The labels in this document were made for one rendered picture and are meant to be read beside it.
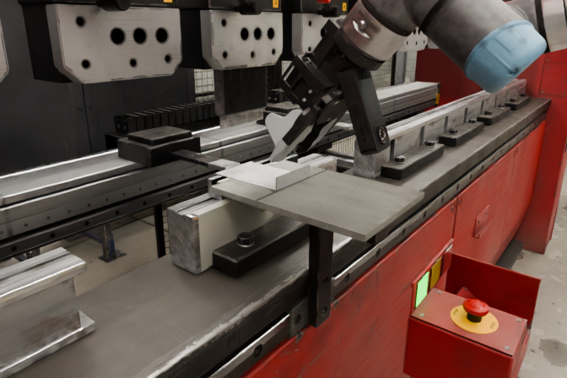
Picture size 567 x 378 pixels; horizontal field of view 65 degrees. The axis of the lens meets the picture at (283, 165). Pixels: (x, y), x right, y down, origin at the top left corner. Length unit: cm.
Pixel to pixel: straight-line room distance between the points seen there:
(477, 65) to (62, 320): 54
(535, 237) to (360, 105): 241
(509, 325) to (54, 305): 66
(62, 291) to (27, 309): 4
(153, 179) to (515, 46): 68
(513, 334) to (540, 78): 204
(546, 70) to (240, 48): 221
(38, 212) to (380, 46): 58
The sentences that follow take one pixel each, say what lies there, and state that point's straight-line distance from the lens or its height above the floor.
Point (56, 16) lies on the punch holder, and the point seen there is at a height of 124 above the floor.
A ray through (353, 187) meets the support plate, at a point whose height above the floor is 100.
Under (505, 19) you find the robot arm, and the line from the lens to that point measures 51.
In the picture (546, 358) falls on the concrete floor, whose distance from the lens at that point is 214.
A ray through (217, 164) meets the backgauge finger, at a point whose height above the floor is 100.
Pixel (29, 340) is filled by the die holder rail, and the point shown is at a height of 90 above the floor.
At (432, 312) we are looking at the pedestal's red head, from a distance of 81.
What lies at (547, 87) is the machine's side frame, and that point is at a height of 93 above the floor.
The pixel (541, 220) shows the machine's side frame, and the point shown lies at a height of 20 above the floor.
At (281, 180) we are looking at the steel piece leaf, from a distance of 66.
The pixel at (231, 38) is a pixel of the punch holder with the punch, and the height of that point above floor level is 122.
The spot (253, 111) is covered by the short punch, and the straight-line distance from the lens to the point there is 75.
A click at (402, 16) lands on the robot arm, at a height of 124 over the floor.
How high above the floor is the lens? 123
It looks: 17 degrees down
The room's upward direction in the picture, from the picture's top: straight up
